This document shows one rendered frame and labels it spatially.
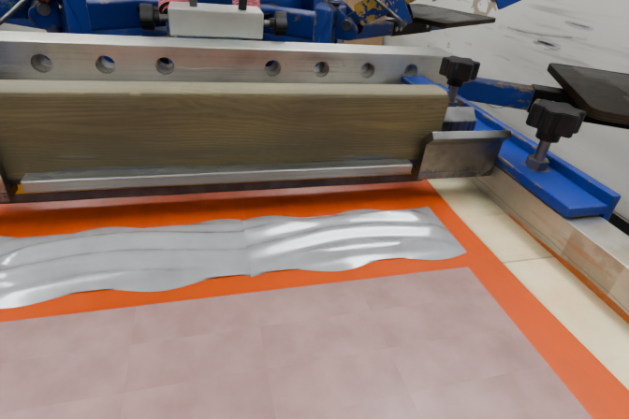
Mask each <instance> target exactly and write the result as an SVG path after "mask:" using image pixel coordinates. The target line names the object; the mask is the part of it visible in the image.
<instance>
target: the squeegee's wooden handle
mask: <svg viewBox="0 0 629 419"><path fill-rule="evenodd" d="M447 106H448V93H447V91H446V90H444V89H442V88H441V87H439V86H438V85H410V84H334V83H258V82H182V81H106V80H29V79H0V157H1V160H2V163H3V166H4V169H5V171H6V174H7V179H8V182H9V185H14V184H21V180H22V178H23V176H24V175H25V173H45V172H68V171H93V170H116V169H141V168H165V167H189V166H235V165H260V164H284V163H308V162H332V161H356V160H380V159H404V158H407V159H408V160H409V161H410V162H411V163H412V164H413V166H417V160H418V157H419V153H420V149H421V145H422V141H423V138H424V137H425V136H427V135H428V134H430V133H431V132H441V131H442V127H443V123H444V119H445V116H446V110H447Z"/></svg>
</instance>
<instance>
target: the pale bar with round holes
mask: <svg viewBox="0 0 629 419"><path fill-rule="evenodd" d="M451 55H453V56H456V55H454V54H452V53H450V52H448V51H445V50H443V49H441V48H424V47H401V46H376V45H353V44H329V43H304V42H281V41H256V40H232V39H208V38H184V37H161V36H113V35H89V34H65V33H40V32H17V31H0V79H29V80H106V81H182V82H258V83H334V84H404V83H403V82H402V77H426V78H427V79H430V80H431V81H433V82H434V83H440V84H442V85H444V86H445V87H447V88H448V86H449V85H448V84H447V78H446V76H443V75H440V74H439V70H440V66H441V63H442V59H443V58H444V57H449V56H451ZM45 56H47V57H48V58H49V59H50V60H49V59H47V58H46V57H45ZM103 56H108V57H110V58H111V59H112V60H113V61H114V63H110V62H108V61H107V60H106V59H105V58H104V57H103ZM162 57H166V58H169V59H170V60H171V61H172V62H173V63H171V64H168V65H167V64H164V63H162V62H161V61H160V60H159V59H160V58H162ZM272 60H274V62H273V64H272V65H270V66H265V65H266V63H267V62H269V61H272ZM317 63H319V64H318V65H317V66H315V65H316V64H317Z"/></svg>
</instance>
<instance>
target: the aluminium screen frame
mask: <svg viewBox="0 0 629 419"><path fill-rule="evenodd" d="M465 178H466V179H468V180H469V181H470V182H471V183H472V184H473V185H474V186H475V187H477V188H478V189H479V190H480V191H481V192H482V193H483V194H484V195H486V196H487V197H488V198H489V199H490V200H491V201H492V202H493V203H494V204H496V205H497V206H498V207H499V208H500V209H501V210H502V211H503V212H505V213H506V214H507V215H508V216H509V217H510V218H511V219H512V220H513V221H515V222H516V223H517V224H518V225H519V226H520V227H521V228H522V229H523V230H525V231H526V232H527V233H528V234H529V235H530V236H531V237H532V238H534V239H535V240H536V241H537V242H538V243H539V244H540V245H541V246H542V247H544V248H545V249H546V250H547V251H548V252H549V253H550V254H551V255H553V256H554V257H555V258H556V259H557V260H558V261H559V262H560V263H561V264H563V265H564V266H565V267H566V268H567V269H568V270H569V271H570V272H572V273H573V274H574V275H575V276H576V277H577V278H578V279H579V280H580V281H582V282H583V283H584V284H585V285H586V286H587V287H588V288H589V289H590V290H592V291H593V292H594V293H595V294H596V295H597V296H598V297H599V298H601V299H602V300H603V301H604V302H605V303H606V304H607V305H608V306H609V307H610V308H611V309H613V310H614V311H615V312H616V313H617V314H618V315H620V316H621V318H622V319H623V320H624V321H625V322H626V323H627V324H629V236H627V235H626V234H624V233H623V232H622V231H621V230H620V229H618V228H617V227H615V226H614V225H613V224H611V223H609V222H608V221H606V220H605V219H604V218H602V217H601V216H599V215H590V216H579V217H569V218H566V217H563V216H562V214H560V213H559V212H558V211H557V210H555V209H554V208H552V207H551V206H550V205H548V204H547V203H546V202H545V201H543V200H542V199H541V198H539V197H538V196H537V195H535V194H534V193H533V192H531V191H530V190H529V189H527V188H526V187H525V186H523V185H522V184H521V183H520V182H518V181H517V180H515V179H514V178H513V177H511V176H510V175H509V174H508V173H506V172H505V171H504V170H502V169H501V168H500V167H498V166H497V165H496V164H495V166H494V168H493V170H492V173H491V176H482V177H465Z"/></svg>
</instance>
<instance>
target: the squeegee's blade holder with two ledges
mask: <svg viewBox="0 0 629 419"><path fill-rule="evenodd" d="M412 166H413V164H412V163H411V162H410V161H409V160H408V159H407V158H404V159H380V160H356V161H332V162H308V163H284V164H260V165H235V166H189V167H165V168H141V169H116V170H93V171H68V172H45V173H25V175H24V176H23V178H22V180H21V185H22V189H23V191H24V192H25V193H41V192H60V191H78V190H97V189H116V188H136V187H155V186H173V185H192V184H211V183H230V182H248V181H285V180H304V179H323V178H341V177H360V176H379V175H398V174H410V173H411V170H412Z"/></svg>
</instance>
